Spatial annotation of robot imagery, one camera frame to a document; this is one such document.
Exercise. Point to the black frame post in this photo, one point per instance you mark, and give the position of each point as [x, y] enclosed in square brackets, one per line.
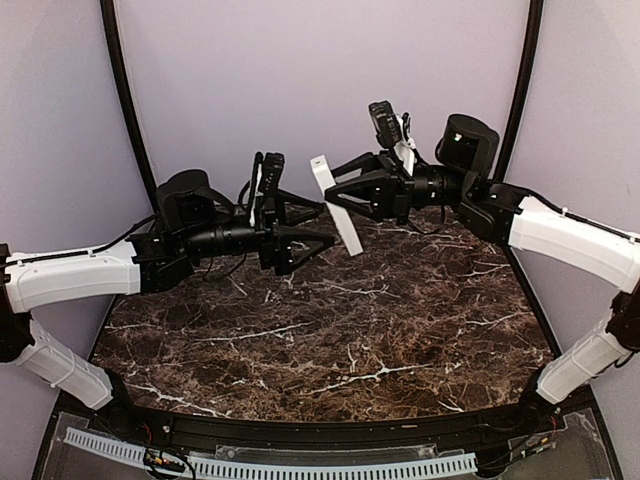
[521, 89]
[119, 72]

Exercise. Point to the right black frame post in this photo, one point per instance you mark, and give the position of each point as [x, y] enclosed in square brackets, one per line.
[521, 89]

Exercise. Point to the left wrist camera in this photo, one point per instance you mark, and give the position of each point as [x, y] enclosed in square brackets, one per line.
[266, 173]

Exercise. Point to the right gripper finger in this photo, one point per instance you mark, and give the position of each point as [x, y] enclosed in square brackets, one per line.
[372, 195]
[369, 166]

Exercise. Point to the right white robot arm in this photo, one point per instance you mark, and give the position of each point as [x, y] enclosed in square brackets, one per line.
[516, 217]

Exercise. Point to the left black frame post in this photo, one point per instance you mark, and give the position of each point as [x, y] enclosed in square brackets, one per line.
[119, 72]

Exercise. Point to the white remote control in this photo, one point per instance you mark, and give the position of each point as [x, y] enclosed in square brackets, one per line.
[342, 220]

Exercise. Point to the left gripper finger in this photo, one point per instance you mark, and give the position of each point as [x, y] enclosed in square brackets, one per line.
[294, 247]
[292, 209]

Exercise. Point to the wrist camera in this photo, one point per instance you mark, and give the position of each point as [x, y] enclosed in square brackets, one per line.
[393, 133]
[266, 173]

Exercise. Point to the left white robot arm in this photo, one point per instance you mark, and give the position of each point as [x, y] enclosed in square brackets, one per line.
[194, 222]

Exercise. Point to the white cable duct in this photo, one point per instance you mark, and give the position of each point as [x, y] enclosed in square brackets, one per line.
[310, 466]

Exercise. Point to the black front rail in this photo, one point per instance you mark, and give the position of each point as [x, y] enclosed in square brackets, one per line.
[487, 429]

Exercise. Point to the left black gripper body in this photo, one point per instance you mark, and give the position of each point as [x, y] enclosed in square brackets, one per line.
[267, 246]

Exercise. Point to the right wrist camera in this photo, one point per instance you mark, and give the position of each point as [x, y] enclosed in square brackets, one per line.
[393, 133]

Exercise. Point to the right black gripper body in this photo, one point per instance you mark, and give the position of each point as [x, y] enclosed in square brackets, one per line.
[406, 184]

